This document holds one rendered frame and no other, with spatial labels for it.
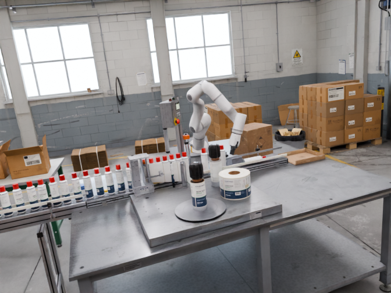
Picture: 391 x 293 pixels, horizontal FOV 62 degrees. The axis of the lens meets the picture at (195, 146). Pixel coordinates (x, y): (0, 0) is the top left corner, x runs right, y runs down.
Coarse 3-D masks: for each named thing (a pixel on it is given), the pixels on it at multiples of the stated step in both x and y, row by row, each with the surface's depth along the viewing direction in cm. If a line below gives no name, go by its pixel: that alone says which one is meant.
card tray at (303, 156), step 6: (300, 150) 299; (306, 150) 300; (288, 156) 293; (294, 156) 291; (300, 156) 289; (306, 156) 287; (312, 156) 286; (318, 156) 275; (324, 156) 277; (294, 162) 275; (300, 162) 270; (306, 162) 272
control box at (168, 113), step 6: (162, 102) 238; (168, 102) 236; (174, 102) 240; (162, 108) 238; (168, 108) 237; (174, 108) 239; (162, 114) 239; (168, 114) 238; (174, 114) 239; (162, 120) 240; (168, 120) 239; (174, 120) 239; (180, 120) 253; (162, 126) 242; (168, 126) 240; (174, 126) 240
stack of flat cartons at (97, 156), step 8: (72, 152) 626; (80, 152) 619; (88, 152) 610; (96, 152) 609; (104, 152) 613; (72, 160) 600; (80, 160) 602; (88, 160) 608; (96, 160) 612; (104, 160) 616; (80, 168) 607; (88, 168) 617
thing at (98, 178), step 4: (96, 168) 228; (96, 172) 226; (96, 176) 226; (100, 176) 228; (96, 180) 227; (100, 180) 228; (96, 184) 228; (100, 184) 228; (96, 188) 229; (100, 188) 229; (100, 192) 229; (100, 196) 230
